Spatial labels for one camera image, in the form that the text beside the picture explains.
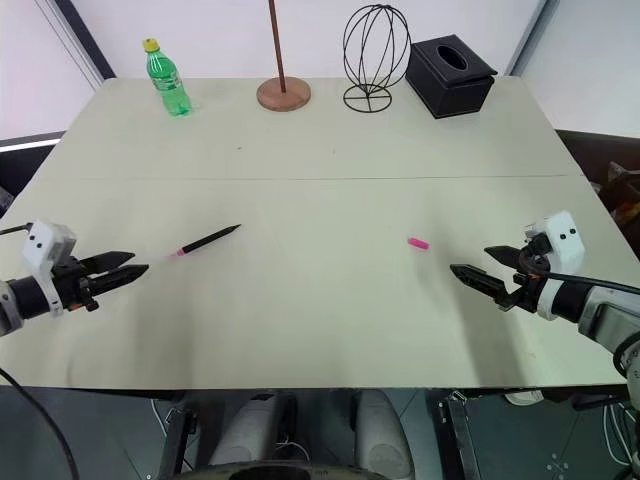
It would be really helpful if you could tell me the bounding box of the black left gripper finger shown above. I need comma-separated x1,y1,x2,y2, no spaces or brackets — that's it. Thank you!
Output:
91,264,151,297
79,250,137,275

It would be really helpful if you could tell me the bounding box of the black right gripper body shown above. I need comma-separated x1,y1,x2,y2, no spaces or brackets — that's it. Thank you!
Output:
508,233,553,312

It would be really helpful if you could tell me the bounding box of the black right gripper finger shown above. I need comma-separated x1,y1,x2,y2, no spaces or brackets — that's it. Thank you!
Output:
483,244,527,275
449,263,518,312

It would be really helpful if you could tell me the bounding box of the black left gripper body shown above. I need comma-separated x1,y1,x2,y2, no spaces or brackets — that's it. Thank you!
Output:
50,255,103,314

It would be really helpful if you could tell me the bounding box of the black pen with pink band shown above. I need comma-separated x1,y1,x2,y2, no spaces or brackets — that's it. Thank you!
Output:
168,224,243,259

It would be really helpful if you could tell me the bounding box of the green plastic bottle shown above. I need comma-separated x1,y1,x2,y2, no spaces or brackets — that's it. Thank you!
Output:
142,38,194,119

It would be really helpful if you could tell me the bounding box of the brown clutter beside table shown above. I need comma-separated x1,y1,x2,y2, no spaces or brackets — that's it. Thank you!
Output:
593,158,640,229

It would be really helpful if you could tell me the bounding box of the black metal table leg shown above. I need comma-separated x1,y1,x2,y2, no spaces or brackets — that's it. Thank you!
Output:
437,391,484,480
162,403,197,480

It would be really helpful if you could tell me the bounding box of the grey rounded robot leg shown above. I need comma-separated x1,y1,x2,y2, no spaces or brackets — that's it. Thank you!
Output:
352,388,413,479
208,392,299,467

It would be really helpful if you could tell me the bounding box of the black tissue box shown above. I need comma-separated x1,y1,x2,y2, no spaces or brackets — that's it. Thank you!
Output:
404,33,499,120

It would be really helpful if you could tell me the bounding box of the wooden pole stand round base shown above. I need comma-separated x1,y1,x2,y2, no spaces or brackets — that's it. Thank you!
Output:
256,0,312,113

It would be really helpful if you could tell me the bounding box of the dark rounded robot waist shape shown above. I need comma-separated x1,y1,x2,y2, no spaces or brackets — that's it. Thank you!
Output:
185,461,386,480

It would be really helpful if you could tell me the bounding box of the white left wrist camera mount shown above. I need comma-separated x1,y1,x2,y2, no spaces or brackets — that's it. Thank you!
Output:
21,219,78,317

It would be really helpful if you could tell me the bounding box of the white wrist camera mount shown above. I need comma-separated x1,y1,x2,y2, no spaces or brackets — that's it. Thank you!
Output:
523,210,587,320
21,219,78,317

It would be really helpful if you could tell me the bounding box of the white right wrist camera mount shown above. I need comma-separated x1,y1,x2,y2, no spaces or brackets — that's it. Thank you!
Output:
523,210,587,320

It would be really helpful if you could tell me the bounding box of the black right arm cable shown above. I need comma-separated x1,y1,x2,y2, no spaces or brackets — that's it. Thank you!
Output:
517,248,640,296

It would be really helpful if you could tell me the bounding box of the white cable bundle on floor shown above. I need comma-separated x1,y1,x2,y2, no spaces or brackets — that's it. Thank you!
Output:
602,399,640,474

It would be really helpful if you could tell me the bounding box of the black wire head form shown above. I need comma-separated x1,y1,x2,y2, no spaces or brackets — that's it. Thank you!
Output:
342,3,413,114

